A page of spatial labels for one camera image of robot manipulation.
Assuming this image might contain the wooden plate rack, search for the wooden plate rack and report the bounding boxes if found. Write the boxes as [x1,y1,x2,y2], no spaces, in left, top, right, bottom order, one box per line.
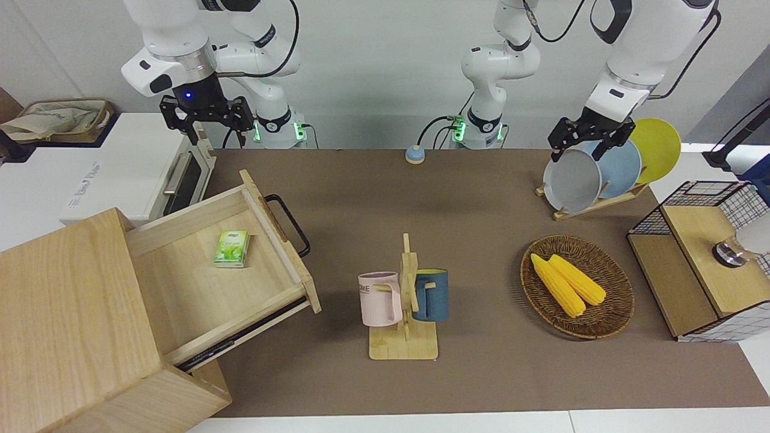
[535,182,649,221]

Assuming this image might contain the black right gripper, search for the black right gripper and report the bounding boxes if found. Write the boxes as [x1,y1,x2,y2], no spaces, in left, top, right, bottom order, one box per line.
[159,72,254,149]

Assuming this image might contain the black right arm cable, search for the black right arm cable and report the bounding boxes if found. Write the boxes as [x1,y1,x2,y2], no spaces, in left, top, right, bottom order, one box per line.
[214,0,300,79]

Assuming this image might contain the black stand pole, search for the black stand pole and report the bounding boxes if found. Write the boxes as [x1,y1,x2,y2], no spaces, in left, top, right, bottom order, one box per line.
[703,99,770,169]

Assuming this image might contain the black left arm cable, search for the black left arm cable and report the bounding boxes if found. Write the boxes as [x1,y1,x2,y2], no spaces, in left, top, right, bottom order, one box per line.
[647,9,722,100]

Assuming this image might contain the light blue plate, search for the light blue plate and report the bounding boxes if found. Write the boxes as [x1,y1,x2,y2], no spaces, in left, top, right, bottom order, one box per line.
[587,140,642,200]

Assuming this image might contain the green tissue pack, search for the green tissue pack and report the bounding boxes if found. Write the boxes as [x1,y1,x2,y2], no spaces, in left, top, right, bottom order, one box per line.
[213,230,250,268]

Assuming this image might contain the yellow corn cob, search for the yellow corn cob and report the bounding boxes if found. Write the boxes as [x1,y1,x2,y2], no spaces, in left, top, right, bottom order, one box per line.
[549,254,607,306]
[530,253,587,318]

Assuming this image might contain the dark blue mug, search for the dark blue mug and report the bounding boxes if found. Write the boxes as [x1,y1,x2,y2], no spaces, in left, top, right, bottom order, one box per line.
[412,268,449,322]

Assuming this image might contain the brown table mat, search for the brown table mat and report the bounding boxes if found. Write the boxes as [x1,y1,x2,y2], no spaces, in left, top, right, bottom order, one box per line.
[199,149,770,418]

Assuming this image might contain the wooden drawer with black handle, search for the wooden drawer with black handle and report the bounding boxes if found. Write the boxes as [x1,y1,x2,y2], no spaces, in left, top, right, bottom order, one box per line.
[125,169,322,373]

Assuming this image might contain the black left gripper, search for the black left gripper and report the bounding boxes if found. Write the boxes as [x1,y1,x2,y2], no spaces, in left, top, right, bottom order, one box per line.
[547,108,636,164]

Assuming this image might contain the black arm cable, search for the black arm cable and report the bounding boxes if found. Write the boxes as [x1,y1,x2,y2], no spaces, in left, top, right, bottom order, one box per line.
[647,9,722,100]
[214,0,300,79]

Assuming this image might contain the white toaster oven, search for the white toaster oven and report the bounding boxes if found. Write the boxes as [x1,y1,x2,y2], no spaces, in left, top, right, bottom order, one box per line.
[59,113,216,228]

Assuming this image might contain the grey plate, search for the grey plate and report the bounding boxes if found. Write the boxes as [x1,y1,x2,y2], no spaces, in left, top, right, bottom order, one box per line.
[543,149,603,214]

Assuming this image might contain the round wicker basket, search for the round wicker basket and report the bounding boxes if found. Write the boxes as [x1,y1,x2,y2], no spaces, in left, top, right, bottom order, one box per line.
[520,235,635,340]

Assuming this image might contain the yellow plate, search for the yellow plate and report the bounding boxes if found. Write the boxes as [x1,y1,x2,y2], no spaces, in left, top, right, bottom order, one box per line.
[629,118,682,185]

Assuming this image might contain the crumpled beige paper bag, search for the crumpled beige paper bag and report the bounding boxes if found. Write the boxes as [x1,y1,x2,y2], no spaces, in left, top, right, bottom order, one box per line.
[0,105,100,143]

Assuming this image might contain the pink mug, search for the pink mug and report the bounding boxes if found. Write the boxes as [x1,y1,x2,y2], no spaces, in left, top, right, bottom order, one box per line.
[358,272,402,327]

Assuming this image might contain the wooden mug rack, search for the wooden mug rack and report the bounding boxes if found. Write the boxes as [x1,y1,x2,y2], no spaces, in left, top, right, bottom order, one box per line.
[369,233,439,361]

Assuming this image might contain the light wooden cabinet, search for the light wooden cabinet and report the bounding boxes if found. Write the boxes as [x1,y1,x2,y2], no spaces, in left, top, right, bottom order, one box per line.
[0,207,232,433]

